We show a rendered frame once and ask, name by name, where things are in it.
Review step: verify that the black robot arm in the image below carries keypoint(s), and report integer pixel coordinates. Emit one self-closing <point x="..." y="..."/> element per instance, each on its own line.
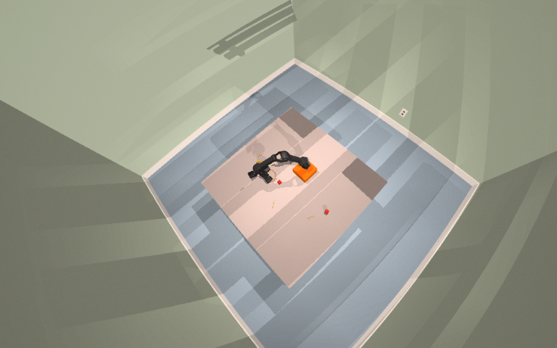
<point x="259" y="168"/>

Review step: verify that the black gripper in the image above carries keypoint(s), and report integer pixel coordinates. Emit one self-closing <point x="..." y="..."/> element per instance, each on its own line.
<point x="267" y="177"/>

